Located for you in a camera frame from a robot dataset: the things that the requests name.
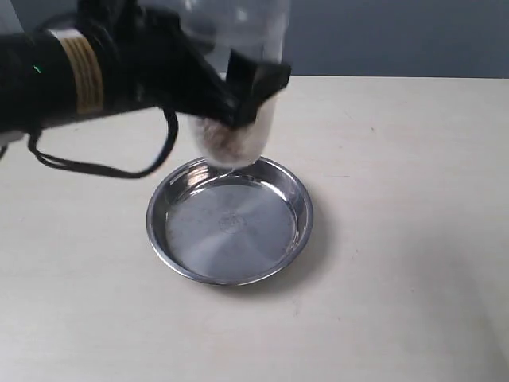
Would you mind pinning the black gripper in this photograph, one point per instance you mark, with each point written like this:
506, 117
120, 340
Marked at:
147, 61

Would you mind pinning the clear plastic shaker bottle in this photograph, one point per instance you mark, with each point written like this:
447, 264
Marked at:
243, 41

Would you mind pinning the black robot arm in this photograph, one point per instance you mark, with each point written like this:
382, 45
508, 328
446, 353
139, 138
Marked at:
51, 77

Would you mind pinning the round stainless steel plate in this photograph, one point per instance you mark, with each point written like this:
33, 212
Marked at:
229, 228

